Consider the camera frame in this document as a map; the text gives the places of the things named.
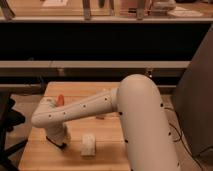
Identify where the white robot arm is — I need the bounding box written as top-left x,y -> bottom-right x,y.
31,74 -> 181,171

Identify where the white sponge block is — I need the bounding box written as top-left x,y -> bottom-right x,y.
81,134 -> 96,156

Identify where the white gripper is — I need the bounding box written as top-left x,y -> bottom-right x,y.
48,123 -> 71,144

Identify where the orange carrot toy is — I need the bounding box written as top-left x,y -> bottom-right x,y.
57,95 -> 64,106

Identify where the grey cabinet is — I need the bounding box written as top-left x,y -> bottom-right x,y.
171,24 -> 213,156

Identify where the black floor cable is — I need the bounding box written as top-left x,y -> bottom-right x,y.
164,105 -> 204,171

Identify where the black office chair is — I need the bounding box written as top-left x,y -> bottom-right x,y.
0,91 -> 27,171

